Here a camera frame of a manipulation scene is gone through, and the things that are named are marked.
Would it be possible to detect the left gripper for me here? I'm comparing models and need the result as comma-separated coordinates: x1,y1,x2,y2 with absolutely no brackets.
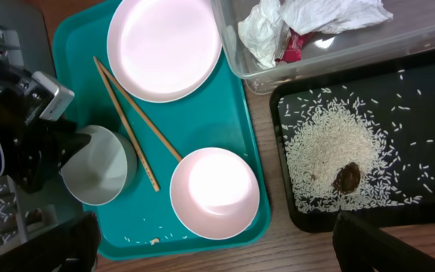
0,88,91,193

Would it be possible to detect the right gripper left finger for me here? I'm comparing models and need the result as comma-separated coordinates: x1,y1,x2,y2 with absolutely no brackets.
0,212,101,272

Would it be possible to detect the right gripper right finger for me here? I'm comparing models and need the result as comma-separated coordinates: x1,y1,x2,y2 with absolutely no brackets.
332,212,435,272

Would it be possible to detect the grey bowl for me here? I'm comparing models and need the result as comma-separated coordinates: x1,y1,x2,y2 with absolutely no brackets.
60,125,137,206

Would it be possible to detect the brown food scrap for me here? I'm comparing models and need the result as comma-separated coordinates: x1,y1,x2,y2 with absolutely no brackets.
332,162,361,194

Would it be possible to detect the pile of white rice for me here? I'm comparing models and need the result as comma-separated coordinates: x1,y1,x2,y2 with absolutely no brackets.
279,70,435,215

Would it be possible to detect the pink bowl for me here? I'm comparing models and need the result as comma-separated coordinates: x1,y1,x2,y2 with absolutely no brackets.
169,147,260,240

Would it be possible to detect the red foil wrapper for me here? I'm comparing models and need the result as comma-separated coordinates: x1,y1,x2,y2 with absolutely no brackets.
275,29,315,64

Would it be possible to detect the white napkin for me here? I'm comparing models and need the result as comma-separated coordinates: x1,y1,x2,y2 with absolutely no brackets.
237,0,393,69

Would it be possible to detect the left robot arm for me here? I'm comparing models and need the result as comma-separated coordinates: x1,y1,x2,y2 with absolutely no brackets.
0,88,91,193

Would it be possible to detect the wooden chopstick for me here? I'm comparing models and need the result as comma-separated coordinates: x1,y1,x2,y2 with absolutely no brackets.
93,56,161,192
93,57,183,162

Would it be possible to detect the grey dish rack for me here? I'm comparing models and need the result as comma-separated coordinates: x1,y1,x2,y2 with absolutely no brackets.
0,0,82,255

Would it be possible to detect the pink round plate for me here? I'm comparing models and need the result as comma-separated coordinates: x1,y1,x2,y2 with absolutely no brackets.
106,0,222,103

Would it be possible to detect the black tray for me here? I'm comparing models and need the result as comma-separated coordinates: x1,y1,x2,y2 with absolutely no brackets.
269,45,435,233

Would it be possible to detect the teal serving tray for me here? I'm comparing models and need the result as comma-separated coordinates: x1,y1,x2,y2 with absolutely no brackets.
52,1,271,261

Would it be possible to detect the clear plastic bin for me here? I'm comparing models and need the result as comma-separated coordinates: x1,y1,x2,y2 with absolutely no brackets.
211,0,435,94

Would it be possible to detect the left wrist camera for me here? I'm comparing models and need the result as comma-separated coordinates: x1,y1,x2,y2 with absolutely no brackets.
14,71,75,126

